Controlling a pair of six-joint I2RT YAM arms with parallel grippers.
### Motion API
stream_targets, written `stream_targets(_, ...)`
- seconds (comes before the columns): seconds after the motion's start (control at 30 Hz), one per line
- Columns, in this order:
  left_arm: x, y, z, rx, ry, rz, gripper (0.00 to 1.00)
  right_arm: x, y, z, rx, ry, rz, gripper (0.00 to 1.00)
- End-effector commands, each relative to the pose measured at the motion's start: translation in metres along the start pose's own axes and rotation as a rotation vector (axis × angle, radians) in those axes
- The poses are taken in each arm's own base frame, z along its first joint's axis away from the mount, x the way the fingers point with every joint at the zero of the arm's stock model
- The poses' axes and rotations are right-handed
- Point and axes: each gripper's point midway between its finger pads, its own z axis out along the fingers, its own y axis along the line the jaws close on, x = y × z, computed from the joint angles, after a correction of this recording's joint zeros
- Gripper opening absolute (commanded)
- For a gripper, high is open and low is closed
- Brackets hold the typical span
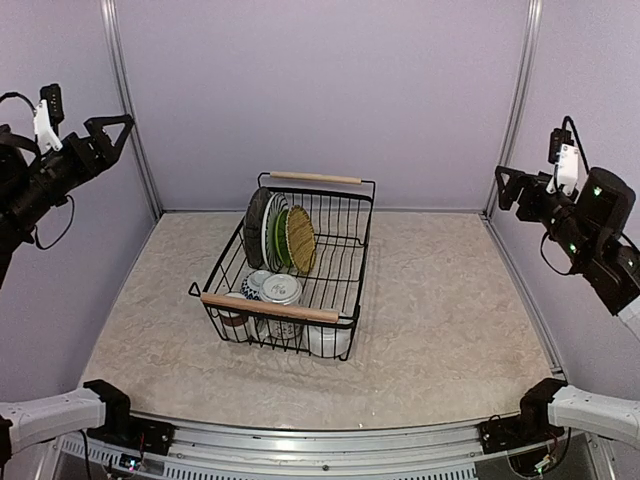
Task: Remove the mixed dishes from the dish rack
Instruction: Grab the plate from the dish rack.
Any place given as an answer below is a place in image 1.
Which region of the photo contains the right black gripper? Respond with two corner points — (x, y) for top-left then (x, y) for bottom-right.
(497, 165), (596, 266)

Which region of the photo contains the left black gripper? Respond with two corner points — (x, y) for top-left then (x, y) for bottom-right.
(4, 113), (134, 232)

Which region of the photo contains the white blue-striped plate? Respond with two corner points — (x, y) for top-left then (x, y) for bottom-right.
(261, 192), (289, 272)

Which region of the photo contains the woven bamboo tray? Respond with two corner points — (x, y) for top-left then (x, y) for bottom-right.
(286, 205), (316, 274)

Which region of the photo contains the green plate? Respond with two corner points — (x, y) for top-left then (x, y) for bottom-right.
(275, 209), (293, 268)

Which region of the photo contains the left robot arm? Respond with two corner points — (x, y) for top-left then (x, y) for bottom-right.
(1, 114), (152, 460)

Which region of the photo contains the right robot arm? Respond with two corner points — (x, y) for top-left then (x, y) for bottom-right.
(495, 167), (639, 448)

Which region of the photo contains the blue white patterned bowl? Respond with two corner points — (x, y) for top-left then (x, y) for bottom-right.
(241, 270), (272, 300)

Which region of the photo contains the white ceramic bowl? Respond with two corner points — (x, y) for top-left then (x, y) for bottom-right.
(304, 326), (351, 358)

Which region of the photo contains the brown white small cup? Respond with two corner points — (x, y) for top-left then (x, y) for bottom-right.
(217, 309), (250, 342)

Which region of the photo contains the white calligraphy cup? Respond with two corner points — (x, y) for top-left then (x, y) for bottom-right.
(259, 274), (303, 340)

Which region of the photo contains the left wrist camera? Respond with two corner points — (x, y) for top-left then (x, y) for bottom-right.
(33, 83), (64, 153)

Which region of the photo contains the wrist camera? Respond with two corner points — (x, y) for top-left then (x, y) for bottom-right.
(546, 128), (580, 196)
(33, 83), (64, 153)

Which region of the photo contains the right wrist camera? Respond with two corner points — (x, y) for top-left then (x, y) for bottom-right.
(546, 128), (580, 196)

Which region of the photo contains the left aluminium corner post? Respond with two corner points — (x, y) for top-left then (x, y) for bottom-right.
(100, 0), (164, 222)

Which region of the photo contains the aluminium corner post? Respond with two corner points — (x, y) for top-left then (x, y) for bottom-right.
(100, 0), (164, 222)
(482, 0), (545, 217)

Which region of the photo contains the right aluminium corner post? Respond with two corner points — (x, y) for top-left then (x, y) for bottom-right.
(482, 0), (545, 217)

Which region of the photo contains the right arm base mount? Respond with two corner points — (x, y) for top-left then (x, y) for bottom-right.
(477, 409), (565, 454)

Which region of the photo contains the black wire dish rack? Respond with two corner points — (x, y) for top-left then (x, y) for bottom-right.
(188, 172), (376, 361)

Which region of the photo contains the aluminium front rail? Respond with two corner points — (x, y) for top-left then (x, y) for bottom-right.
(47, 414), (616, 480)

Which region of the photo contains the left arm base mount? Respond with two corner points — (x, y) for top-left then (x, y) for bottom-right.
(87, 404), (175, 456)

